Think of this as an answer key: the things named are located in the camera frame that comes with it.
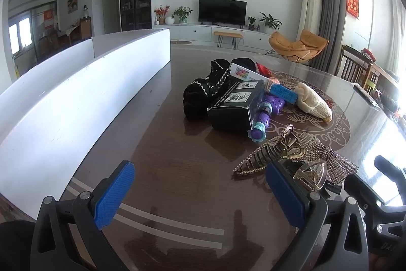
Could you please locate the rhinestone bow hair clip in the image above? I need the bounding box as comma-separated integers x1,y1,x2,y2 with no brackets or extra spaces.
298,131,358,185

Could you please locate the large leafy potted plant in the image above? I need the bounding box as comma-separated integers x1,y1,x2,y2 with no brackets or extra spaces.
258,12,282,34

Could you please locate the brown patterned glass desktop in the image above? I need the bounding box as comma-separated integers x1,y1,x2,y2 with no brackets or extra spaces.
59,45,406,271

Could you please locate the red and pink wrapped packet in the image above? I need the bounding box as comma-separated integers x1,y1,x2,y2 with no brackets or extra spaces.
256,62,280,83

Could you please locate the white and blue medicine box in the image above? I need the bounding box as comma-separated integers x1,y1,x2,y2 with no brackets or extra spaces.
231,63,299,106

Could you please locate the dark wooden chair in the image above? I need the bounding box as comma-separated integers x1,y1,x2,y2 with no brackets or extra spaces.
338,45,374,90

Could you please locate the black flat television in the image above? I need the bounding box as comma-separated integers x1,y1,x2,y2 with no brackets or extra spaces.
199,0,247,26

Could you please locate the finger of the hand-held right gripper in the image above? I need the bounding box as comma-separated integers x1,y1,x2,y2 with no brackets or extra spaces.
344,174,406,227
374,155,406,187

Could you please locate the white television cabinet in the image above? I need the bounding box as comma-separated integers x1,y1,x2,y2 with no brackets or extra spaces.
152,23,276,53

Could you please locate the black knitted hat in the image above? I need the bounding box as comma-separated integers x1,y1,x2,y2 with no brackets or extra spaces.
183,77,223,121

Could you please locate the black box with white labels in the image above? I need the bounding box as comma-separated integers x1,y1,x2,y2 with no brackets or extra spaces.
207,79,265,132

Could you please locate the red flower plant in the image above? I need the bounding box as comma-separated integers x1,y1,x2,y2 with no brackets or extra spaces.
154,4,170,24

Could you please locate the dark clothing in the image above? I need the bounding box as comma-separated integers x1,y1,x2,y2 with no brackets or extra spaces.
0,220,36,271

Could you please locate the clear gold hair clip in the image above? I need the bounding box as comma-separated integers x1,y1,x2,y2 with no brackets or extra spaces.
293,161,329,189

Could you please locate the bushy green potted plant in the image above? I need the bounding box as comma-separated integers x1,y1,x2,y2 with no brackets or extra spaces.
173,6,193,24

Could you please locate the wooden side cabinet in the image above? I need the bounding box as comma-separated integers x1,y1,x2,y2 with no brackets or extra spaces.
79,17,93,39

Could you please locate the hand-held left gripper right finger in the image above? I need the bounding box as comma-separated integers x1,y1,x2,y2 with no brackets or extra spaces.
266,161,370,271

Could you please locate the orange lounge chair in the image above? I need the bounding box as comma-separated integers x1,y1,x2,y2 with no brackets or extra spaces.
269,30,330,65

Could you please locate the gold hair claw clip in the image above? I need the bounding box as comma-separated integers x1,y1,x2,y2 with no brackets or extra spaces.
233,125,305,177

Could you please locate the red wall hanging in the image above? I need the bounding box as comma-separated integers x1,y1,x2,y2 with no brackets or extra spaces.
346,0,360,20

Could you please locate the cloth covered standing air conditioner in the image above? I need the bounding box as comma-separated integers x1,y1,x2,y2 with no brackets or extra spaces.
298,0,325,37

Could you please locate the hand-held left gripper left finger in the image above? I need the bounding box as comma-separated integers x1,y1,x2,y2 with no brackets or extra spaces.
30,160,135,271

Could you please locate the black velvet pouch white trim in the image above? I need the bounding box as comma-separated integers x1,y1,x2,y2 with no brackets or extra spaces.
208,58,255,90

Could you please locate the wooden bench with hairpin legs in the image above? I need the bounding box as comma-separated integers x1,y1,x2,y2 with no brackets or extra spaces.
213,31,244,50

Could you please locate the grey curtain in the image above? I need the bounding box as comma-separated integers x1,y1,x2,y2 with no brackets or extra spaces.
314,0,348,75

